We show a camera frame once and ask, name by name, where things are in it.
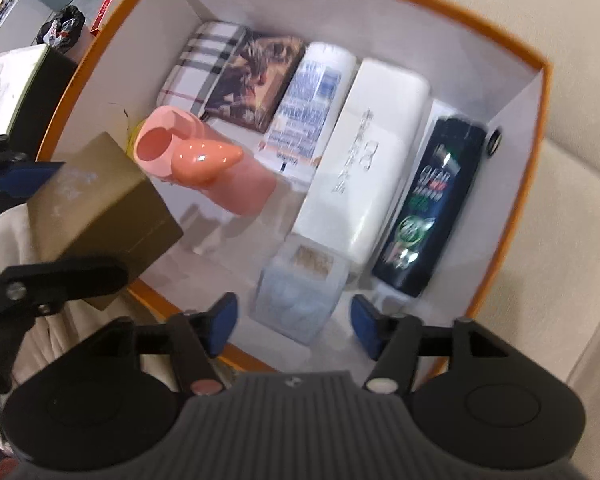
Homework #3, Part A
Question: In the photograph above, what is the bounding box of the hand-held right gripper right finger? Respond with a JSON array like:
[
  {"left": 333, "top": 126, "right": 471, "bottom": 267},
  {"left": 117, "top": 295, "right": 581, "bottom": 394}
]
[{"left": 349, "top": 294, "right": 511, "bottom": 394}]

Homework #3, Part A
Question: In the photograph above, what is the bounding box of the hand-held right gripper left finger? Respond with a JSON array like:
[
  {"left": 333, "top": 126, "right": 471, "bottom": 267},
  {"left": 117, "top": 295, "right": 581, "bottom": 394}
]
[{"left": 87, "top": 291, "right": 241, "bottom": 396}]

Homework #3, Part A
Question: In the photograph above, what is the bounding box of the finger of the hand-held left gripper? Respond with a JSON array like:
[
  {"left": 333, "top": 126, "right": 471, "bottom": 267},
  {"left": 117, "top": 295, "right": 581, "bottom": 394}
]
[
  {"left": 0, "top": 257, "right": 131, "bottom": 396},
  {"left": 0, "top": 135, "right": 67, "bottom": 199}
]

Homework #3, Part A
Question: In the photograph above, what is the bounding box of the translucent blue packet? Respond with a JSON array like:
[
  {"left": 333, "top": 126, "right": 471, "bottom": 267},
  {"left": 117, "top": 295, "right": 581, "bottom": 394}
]
[{"left": 248, "top": 242, "right": 351, "bottom": 346}]

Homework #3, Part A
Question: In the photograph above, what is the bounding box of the brown cardboard box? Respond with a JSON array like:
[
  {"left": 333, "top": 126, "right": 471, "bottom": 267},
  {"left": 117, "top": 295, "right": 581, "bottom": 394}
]
[{"left": 26, "top": 131, "right": 185, "bottom": 311}]

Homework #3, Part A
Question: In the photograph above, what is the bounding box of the small yellow container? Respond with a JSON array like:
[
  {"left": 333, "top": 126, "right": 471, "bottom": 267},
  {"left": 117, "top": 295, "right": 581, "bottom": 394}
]
[{"left": 125, "top": 120, "right": 146, "bottom": 161}]

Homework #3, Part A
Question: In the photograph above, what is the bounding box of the pink plastic bottle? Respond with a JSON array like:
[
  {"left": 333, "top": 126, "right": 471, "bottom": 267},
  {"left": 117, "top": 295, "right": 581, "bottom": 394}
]
[{"left": 132, "top": 106, "right": 278, "bottom": 217}]

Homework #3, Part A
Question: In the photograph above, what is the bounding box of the dark shampoo bottle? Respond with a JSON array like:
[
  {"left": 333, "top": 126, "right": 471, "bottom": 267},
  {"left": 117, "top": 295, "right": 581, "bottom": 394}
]
[{"left": 370, "top": 115, "right": 488, "bottom": 298}]

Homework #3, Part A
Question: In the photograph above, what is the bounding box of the long white box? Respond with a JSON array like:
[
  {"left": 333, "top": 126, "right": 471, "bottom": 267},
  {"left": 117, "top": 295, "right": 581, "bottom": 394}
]
[{"left": 290, "top": 57, "right": 431, "bottom": 273}]

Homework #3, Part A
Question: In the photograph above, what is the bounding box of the white bottle with printed label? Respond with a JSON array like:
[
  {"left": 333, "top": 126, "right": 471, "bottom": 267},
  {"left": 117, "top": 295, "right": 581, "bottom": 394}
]
[{"left": 255, "top": 41, "right": 358, "bottom": 181}]

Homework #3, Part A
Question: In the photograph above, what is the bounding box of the orange cardboard storage box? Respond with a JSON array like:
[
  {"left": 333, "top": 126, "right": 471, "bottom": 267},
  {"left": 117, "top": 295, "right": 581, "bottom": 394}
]
[{"left": 35, "top": 0, "right": 553, "bottom": 378}]

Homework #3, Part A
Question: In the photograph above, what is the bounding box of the marble top table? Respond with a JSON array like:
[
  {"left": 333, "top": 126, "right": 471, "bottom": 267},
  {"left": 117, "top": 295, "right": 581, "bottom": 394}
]
[{"left": 0, "top": 44, "right": 78, "bottom": 161}]

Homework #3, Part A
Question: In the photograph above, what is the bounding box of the black trash bag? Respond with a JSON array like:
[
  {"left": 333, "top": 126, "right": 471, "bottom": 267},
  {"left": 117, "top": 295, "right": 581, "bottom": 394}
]
[{"left": 37, "top": 5, "right": 87, "bottom": 53}]

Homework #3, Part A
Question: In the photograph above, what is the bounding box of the red sign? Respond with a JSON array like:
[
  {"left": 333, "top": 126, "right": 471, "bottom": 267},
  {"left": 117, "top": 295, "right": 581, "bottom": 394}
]
[{"left": 91, "top": 0, "right": 118, "bottom": 38}]

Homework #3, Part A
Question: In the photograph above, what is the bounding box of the plaid patterned box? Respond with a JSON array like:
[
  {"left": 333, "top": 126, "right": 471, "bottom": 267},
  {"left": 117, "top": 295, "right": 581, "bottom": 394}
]
[{"left": 160, "top": 21, "right": 248, "bottom": 118}]

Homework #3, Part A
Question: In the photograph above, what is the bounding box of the brown picture box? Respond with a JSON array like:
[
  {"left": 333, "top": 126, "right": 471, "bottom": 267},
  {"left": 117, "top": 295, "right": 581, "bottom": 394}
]
[{"left": 202, "top": 27, "right": 308, "bottom": 133}]

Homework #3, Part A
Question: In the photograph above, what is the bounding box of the beige fabric sofa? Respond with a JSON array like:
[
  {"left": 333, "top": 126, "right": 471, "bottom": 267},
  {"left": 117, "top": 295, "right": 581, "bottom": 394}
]
[{"left": 0, "top": 0, "right": 600, "bottom": 480}]

